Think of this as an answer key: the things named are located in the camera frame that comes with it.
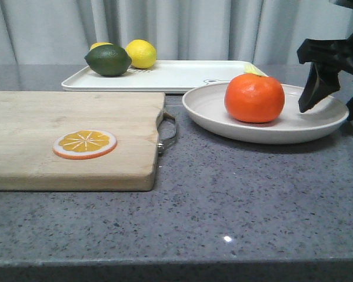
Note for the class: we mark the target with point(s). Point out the grey curtain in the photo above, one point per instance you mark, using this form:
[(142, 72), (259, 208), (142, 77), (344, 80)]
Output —
[(261, 32)]

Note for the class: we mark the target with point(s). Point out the yellow plastic utensil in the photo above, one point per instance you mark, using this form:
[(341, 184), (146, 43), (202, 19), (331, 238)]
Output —
[(250, 68)]

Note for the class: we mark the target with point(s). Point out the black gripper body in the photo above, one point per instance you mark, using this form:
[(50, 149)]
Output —
[(328, 56)]

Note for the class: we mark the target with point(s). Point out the orange slice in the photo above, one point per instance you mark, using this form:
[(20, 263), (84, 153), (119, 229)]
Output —
[(84, 144)]

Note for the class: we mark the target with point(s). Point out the cream rectangular tray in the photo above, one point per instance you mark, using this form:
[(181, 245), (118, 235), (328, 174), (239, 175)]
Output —
[(165, 76)]

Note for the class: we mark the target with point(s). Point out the wooden cutting board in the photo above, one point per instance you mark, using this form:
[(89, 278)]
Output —
[(30, 123)]

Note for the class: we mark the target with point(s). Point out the orange mandarin fruit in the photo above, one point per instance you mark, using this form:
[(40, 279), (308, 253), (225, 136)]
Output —
[(254, 99)]

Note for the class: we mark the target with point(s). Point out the white round plate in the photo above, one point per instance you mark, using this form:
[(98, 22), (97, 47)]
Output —
[(273, 123)]

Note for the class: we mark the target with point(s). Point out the green lime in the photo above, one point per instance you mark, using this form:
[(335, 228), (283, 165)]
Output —
[(108, 60)]

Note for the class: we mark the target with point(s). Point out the yellow lemon front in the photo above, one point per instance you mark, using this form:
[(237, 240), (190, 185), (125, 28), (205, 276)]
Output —
[(142, 53)]

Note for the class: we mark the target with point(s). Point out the metal cutting board handle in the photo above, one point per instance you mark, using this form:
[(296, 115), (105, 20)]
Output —
[(167, 130)]

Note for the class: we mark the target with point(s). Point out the yellow lemon behind lime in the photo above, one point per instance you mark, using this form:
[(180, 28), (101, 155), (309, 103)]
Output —
[(97, 44)]

